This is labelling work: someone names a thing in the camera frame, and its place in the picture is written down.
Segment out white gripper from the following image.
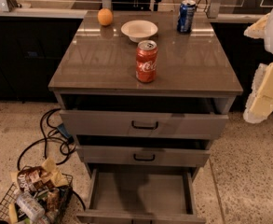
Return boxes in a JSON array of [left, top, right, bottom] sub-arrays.
[[243, 9, 273, 123]]

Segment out red coke can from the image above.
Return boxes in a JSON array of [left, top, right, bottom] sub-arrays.
[[136, 40, 157, 83]]

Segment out blue pepsi can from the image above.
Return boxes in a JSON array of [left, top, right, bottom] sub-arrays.
[[177, 0, 196, 33]]

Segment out white paper bowl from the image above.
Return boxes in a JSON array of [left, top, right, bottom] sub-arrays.
[[121, 20, 158, 43]]

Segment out grey drawer cabinet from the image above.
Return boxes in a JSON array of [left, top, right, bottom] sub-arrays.
[[49, 11, 242, 224]]

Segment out orange fruit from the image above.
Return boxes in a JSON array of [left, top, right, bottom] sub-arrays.
[[97, 8, 113, 26]]

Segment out top grey drawer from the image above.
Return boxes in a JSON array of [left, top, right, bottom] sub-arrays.
[[60, 110, 228, 140]]

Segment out middle grey drawer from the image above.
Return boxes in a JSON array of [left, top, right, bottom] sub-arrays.
[[77, 146, 210, 167]]

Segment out bottom open grey drawer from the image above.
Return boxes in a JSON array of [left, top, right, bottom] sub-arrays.
[[76, 166, 206, 224]]

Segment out brown snack bag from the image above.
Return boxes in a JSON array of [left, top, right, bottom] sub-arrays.
[[11, 158, 69, 192]]

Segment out clear plastic bottle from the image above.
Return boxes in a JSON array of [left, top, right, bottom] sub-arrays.
[[16, 191, 45, 222]]

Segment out yellow banana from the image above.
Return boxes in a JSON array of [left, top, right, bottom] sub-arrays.
[[8, 203, 18, 224]]

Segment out black floor cables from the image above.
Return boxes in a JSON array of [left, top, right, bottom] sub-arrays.
[[16, 107, 78, 171]]

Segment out black wire basket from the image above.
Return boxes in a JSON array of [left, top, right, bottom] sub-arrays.
[[0, 174, 73, 224]]

